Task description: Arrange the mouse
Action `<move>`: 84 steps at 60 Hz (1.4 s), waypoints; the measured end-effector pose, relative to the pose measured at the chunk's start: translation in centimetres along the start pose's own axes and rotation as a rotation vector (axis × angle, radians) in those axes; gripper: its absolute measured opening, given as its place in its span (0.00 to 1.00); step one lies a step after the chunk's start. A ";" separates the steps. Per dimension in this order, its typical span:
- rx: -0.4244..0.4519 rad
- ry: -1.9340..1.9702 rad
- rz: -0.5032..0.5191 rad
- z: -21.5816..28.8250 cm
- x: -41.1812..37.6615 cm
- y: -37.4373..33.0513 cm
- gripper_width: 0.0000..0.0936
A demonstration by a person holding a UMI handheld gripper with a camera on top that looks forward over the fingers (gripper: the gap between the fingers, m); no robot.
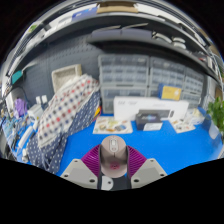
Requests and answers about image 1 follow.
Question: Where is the yellow card box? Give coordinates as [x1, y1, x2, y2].
[158, 83, 183, 101]

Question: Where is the beige pink computer mouse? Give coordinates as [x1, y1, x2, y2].
[99, 135, 129, 178]

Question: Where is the colourful sticker sheet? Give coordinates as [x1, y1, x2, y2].
[169, 118, 196, 135]
[92, 116, 134, 135]

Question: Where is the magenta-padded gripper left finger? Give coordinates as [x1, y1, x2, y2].
[60, 143, 103, 191]

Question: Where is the black round mouse pad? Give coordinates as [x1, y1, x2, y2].
[100, 175, 132, 192]

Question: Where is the small black box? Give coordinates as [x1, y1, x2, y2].
[134, 112, 164, 132]

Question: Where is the white mesh basket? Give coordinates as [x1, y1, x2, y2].
[51, 64, 83, 93]

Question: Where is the green plant in white pot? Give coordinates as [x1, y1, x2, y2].
[206, 96, 224, 141]

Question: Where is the white cloth with coloured dots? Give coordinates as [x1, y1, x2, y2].
[36, 73, 101, 148]

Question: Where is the long white keyboard box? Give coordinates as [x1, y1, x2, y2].
[113, 96, 190, 122]

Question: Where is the navy cloth with white dots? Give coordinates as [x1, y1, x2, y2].
[26, 91, 102, 175]

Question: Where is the grey plastic drawer cabinet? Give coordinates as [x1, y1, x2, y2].
[99, 85, 148, 115]
[98, 54, 150, 88]
[181, 91, 203, 110]
[147, 87, 165, 100]
[184, 68, 205, 95]
[148, 57, 186, 90]

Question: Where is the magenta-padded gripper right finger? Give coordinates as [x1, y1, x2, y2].
[126, 144, 168, 190]

